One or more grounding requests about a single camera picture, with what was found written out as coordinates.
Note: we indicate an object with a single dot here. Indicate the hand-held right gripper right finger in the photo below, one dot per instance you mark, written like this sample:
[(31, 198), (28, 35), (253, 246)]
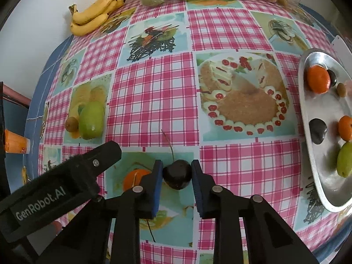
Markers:
[(198, 189)]

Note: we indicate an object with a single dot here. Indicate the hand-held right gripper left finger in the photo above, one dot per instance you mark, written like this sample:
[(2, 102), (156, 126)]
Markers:
[(156, 187)]

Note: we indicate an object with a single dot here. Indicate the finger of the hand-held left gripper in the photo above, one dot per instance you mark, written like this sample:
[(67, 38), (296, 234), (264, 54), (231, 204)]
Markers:
[(107, 152)]

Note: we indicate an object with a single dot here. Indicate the dark cherry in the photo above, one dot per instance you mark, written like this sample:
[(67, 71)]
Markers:
[(177, 173), (331, 77), (318, 130)]

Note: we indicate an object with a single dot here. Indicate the round steel tray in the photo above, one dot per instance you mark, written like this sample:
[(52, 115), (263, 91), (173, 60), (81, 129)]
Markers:
[(321, 110)]

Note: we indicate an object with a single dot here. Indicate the green jujube fruit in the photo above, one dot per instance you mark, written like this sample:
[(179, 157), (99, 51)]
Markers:
[(92, 119), (344, 159)]

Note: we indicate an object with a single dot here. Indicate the tangerine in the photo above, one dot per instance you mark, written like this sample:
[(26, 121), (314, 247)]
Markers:
[(318, 79), (132, 180), (345, 128)]

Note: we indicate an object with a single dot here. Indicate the single brown longan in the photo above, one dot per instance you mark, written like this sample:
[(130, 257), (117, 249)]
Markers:
[(71, 123), (342, 90)]

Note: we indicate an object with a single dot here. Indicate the orange packet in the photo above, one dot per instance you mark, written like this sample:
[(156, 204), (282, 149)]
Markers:
[(15, 141)]

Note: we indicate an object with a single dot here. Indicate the bunch of yellow bananas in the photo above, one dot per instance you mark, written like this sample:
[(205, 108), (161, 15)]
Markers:
[(90, 15)]

